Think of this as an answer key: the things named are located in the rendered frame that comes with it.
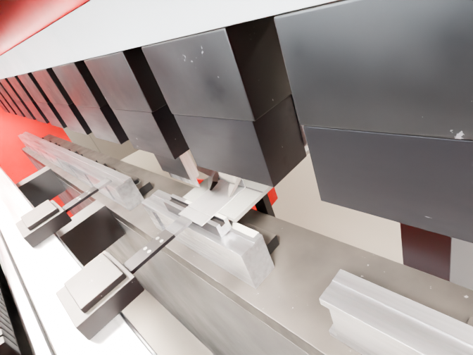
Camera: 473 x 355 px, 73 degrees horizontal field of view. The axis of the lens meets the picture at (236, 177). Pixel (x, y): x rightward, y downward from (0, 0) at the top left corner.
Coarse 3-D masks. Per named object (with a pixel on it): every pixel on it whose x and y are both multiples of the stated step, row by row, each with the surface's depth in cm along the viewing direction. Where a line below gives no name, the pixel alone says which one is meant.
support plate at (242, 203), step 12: (204, 180) 76; (192, 192) 74; (240, 192) 67; (252, 192) 66; (264, 192) 65; (228, 204) 65; (240, 204) 64; (252, 204) 63; (228, 216) 62; (240, 216) 61
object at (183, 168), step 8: (160, 160) 61; (168, 160) 59; (176, 160) 56; (184, 160) 55; (192, 160) 56; (168, 168) 61; (176, 168) 58; (184, 168) 56; (192, 168) 57; (176, 176) 63; (184, 176) 58; (192, 176) 57; (192, 184) 60
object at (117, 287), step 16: (176, 224) 64; (160, 240) 62; (112, 256) 60; (144, 256) 59; (80, 272) 57; (96, 272) 55; (112, 272) 54; (128, 272) 54; (64, 288) 56; (80, 288) 53; (96, 288) 52; (112, 288) 52; (128, 288) 53; (64, 304) 53; (80, 304) 50; (96, 304) 50; (112, 304) 51; (128, 304) 53; (80, 320) 49; (96, 320) 50
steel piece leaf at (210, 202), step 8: (224, 184) 72; (240, 184) 68; (208, 192) 71; (216, 192) 70; (224, 192) 69; (200, 200) 69; (208, 200) 68; (216, 200) 67; (224, 200) 66; (200, 208) 67; (208, 208) 66; (216, 208) 65
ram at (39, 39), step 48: (0, 0) 62; (48, 0) 46; (96, 0) 37; (144, 0) 30; (192, 0) 26; (240, 0) 23; (288, 0) 20; (336, 0) 18; (0, 48) 87; (48, 48) 59; (96, 48) 44
